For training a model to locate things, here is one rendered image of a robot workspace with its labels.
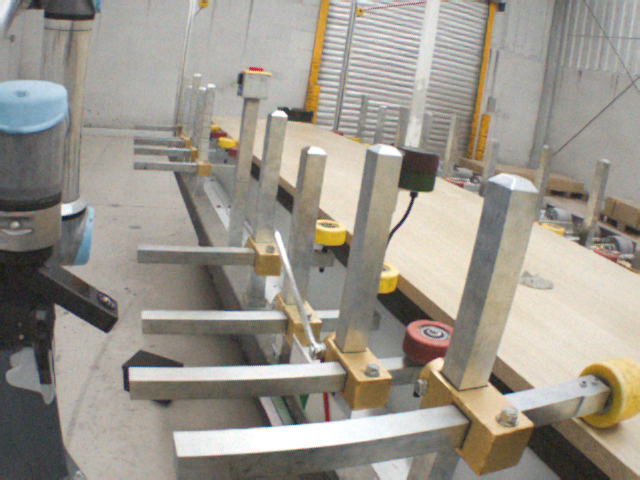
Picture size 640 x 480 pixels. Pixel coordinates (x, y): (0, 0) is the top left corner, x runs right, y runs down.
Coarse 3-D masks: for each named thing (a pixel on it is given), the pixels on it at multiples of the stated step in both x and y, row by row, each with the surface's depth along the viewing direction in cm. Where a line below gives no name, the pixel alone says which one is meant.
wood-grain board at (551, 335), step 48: (288, 144) 240; (336, 144) 265; (336, 192) 156; (432, 192) 180; (432, 240) 122; (432, 288) 92; (528, 288) 99; (576, 288) 103; (624, 288) 108; (528, 336) 77; (576, 336) 79; (624, 336) 81; (528, 384) 64; (576, 432) 55; (624, 432) 53
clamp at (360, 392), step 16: (336, 352) 72; (352, 352) 73; (368, 352) 73; (352, 368) 68; (384, 368) 69; (352, 384) 67; (368, 384) 66; (384, 384) 67; (352, 400) 67; (368, 400) 67; (384, 400) 68
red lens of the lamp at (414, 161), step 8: (400, 152) 66; (408, 152) 65; (408, 160) 66; (416, 160) 65; (424, 160) 65; (432, 160) 66; (408, 168) 66; (416, 168) 66; (424, 168) 66; (432, 168) 66
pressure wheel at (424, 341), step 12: (420, 324) 76; (432, 324) 76; (444, 324) 77; (408, 336) 73; (420, 336) 72; (432, 336) 73; (444, 336) 73; (408, 348) 73; (420, 348) 71; (432, 348) 70; (444, 348) 70; (420, 360) 71; (432, 360) 71
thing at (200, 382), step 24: (384, 360) 74; (408, 360) 74; (144, 384) 60; (168, 384) 61; (192, 384) 62; (216, 384) 63; (240, 384) 64; (264, 384) 65; (288, 384) 66; (312, 384) 68; (336, 384) 69
